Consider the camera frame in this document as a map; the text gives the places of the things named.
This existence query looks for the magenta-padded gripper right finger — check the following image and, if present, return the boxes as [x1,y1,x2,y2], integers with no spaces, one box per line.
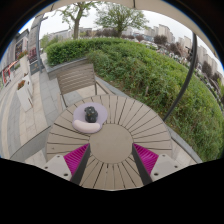
[131,143,183,186]

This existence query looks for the slatted outdoor chair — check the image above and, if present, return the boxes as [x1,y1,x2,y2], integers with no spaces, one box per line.
[56,63,110,108]

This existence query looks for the white planter box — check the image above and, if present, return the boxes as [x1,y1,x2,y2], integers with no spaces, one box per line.
[16,78,35,112]

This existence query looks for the black computer mouse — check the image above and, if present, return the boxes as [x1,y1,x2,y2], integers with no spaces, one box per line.
[83,106,99,124]

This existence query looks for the dark curved umbrella pole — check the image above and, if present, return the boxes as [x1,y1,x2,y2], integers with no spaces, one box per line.
[162,31,199,122]

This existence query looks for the bushy green tree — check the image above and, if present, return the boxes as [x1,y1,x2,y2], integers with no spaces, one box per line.
[94,2,150,38]

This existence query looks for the bare-trunked green tree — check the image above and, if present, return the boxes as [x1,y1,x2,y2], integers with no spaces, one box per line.
[54,1,98,41]

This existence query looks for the cream umbrella canopy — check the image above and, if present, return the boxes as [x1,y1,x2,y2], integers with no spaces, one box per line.
[42,0,222,59]

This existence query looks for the grey sign pillar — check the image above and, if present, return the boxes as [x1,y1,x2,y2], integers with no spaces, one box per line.
[28,14,46,76]

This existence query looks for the lilac mouse pad with wrist rest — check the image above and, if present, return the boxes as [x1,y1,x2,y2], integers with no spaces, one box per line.
[72,102,109,135]

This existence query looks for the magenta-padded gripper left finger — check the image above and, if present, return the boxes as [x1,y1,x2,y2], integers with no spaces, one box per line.
[41,143,92,186]

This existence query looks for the distant apartment buildings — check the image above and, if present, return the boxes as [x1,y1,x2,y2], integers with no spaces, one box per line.
[143,23,218,65]

